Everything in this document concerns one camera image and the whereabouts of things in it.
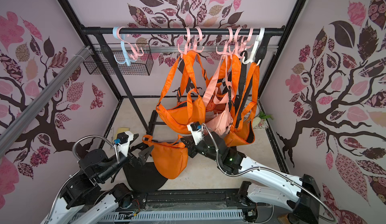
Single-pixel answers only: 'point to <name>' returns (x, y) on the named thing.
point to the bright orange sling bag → (242, 132)
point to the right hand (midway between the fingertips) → (181, 137)
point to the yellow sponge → (122, 129)
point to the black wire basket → (94, 62)
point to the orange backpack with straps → (182, 103)
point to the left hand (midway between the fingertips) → (145, 143)
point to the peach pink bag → (220, 123)
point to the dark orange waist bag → (212, 105)
